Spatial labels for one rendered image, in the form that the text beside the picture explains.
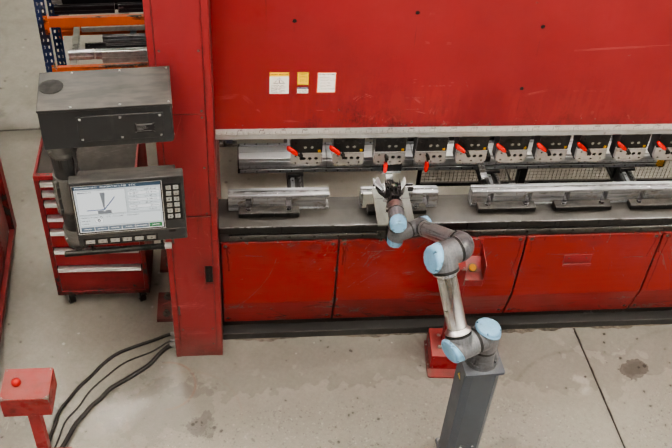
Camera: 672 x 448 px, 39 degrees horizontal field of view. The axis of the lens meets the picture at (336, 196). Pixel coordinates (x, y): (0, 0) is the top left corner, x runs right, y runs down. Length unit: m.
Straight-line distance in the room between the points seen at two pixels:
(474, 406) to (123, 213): 1.81
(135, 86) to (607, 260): 2.73
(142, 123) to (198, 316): 1.56
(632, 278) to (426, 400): 1.31
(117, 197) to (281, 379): 1.67
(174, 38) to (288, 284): 1.66
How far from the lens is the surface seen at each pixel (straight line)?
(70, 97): 3.68
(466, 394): 4.38
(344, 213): 4.70
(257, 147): 4.89
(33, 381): 4.22
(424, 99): 4.33
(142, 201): 3.90
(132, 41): 6.13
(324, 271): 4.87
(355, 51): 4.12
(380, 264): 4.87
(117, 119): 3.65
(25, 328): 5.48
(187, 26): 3.78
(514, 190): 4.84
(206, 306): 4.88
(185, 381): 5.11
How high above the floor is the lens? 4.12
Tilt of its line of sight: 43 degrees down
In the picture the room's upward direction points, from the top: 4 degrees clockwise
